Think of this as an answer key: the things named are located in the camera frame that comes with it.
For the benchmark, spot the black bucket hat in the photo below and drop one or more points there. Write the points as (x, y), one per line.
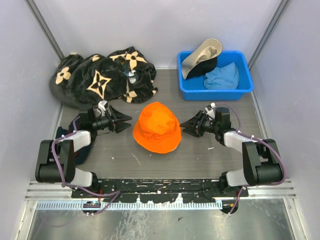
(200, 69)

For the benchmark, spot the aluminium front rail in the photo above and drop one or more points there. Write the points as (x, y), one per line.
(54, 191)

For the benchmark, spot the blue cloth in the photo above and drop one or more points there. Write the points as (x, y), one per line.
(222, 78)

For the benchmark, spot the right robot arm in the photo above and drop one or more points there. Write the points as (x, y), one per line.
(261, 162)

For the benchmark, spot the black flower-pattern blanket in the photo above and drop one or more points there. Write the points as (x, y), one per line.
(123, 74)

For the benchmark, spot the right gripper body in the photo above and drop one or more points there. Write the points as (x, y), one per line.
(209, 125)

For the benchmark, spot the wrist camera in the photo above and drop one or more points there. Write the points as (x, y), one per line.
(100, 109)
(210, 110)

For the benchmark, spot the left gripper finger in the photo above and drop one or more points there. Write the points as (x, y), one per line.
(121, 126)
(117, 116)

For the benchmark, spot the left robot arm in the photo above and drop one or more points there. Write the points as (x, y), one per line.
(58, 159)

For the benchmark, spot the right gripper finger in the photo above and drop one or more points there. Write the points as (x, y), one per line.
(193, 131)
(193, 122)

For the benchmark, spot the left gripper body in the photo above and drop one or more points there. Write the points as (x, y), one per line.
(102, 122)

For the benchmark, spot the orange hat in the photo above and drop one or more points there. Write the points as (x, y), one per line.
(157, 129)

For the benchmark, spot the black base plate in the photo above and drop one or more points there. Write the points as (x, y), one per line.
(191, 190)

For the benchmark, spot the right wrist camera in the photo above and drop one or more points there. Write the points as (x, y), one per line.
(210, 110)

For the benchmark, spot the blue plastic bin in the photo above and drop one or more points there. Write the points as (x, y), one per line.
(193, 89)

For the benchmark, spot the navy cloth with red stripe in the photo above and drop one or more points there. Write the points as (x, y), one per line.
(82, 154)

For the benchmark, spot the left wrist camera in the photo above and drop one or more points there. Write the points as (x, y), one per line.
(100, 109)

